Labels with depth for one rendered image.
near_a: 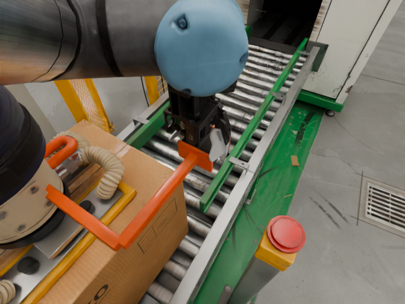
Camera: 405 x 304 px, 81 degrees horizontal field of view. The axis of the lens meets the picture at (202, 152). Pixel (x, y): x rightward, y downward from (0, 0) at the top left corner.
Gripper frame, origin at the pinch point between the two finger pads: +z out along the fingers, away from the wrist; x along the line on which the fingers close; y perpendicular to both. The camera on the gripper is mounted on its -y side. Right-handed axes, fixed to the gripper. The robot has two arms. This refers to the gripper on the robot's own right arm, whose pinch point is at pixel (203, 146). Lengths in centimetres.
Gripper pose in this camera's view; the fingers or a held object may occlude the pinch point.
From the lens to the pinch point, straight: 52.1
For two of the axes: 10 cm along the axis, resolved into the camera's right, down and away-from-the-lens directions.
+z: 0.0, 6.4, 7.7
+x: 8.5, 4.1, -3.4
